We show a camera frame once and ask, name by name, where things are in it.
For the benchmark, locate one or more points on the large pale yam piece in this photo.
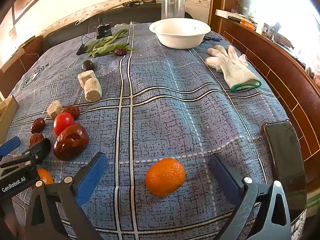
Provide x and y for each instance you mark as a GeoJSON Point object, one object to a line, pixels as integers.
{"type": "Point", "coordinates": [93, 90]}

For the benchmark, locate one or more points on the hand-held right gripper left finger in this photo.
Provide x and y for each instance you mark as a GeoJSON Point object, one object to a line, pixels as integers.
{"type": "Point", "coordinates": [91, 177]}

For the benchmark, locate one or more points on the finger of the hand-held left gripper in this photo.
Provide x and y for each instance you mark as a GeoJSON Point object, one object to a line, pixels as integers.
{"type": "Point", "coordinates": [40, 150]}
{"type": "Point", "coordinates": [10, 145]}

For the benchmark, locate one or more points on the brown leather seat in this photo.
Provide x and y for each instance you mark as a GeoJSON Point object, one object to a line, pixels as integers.
{"type": "Point", "coordinates": [25, 60]}

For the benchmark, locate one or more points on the red tomato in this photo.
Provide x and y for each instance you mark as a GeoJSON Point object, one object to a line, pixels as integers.
{"type": "Point", "coordinates": [63, 123]}

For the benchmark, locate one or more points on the black sofa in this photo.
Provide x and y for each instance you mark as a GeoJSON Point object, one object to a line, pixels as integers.
{"type": "Point", "coordinates": [70, 30]}

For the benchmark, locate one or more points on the small red jujube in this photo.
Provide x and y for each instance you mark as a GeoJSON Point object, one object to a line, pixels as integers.
{"type": "Point", "coordinates": [120, 52]}

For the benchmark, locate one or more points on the orange mandarin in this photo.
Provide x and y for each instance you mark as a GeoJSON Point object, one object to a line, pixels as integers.
{"type": "Point", "coordinates": [45, 177]}
{"type": "Point", "coordinates": [165, 176]}

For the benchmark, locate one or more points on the clear plastic cylinder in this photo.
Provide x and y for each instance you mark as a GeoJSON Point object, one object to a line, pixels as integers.
{"type": "Point", "coordinates": [172, 6]}

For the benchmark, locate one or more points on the small pale yam piece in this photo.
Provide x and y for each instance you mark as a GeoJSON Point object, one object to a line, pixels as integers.
{"type": "Point", "coordinates": [54, 109]}

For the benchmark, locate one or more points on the black tool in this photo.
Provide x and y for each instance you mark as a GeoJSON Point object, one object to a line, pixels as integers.
{"type": "Point", "coordinates": [138, 3]}

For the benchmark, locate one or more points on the small black adapter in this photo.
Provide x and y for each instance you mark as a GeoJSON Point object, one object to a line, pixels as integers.
{"type": "Point", "coordinates": [81, 50]}

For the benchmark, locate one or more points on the large dark red jujube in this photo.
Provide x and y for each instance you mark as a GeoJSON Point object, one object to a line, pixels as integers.
{"type": "Point", "coordinates": [71, 142]}

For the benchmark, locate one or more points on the black electronic device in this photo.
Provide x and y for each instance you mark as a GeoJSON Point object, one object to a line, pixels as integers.
{"type": "Point", "coordinates": [103, 31]}

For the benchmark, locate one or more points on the dark round fruit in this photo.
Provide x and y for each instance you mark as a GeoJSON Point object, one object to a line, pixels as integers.
{"type": "Point", "coordinates": [87, 65]}

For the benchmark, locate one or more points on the wooden window ledge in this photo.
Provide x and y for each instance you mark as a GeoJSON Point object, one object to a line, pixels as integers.
{"type": "Point", "coordinates": [282, 62]}

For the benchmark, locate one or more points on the black smartphone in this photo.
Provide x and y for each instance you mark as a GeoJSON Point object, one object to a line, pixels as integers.
{"type": "Point", "coordinates": [285, 160]}

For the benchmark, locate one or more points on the blue plaid blanket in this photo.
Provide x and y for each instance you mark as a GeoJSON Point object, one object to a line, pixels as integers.
{"type": "Point", "coordinates": [160, 100]}

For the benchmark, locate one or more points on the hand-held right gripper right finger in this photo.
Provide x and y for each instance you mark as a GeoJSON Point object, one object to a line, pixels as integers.
{"type": "Point", "coordinates": [223, 177]}

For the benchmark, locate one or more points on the white knit glove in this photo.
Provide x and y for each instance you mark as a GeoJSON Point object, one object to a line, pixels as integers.
{"type": "Point", "coordinates": [235, 72]}

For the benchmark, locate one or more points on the pile of green beans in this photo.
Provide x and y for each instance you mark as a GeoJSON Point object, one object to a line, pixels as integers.
{"type": "Point", "coordinates": [107, 45]}

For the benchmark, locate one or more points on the white bowl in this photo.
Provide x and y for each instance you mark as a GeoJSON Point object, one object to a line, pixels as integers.
{"type": "Point", "coordinates": [180, 36]}

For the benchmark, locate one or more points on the cardboard box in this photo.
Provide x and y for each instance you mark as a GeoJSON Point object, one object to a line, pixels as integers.
{"type": "Point", "coordinates": [8, 116]}

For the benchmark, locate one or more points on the white box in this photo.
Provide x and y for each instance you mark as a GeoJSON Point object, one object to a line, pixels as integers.
{"type": "Point", "coordinates": [225, 13]}

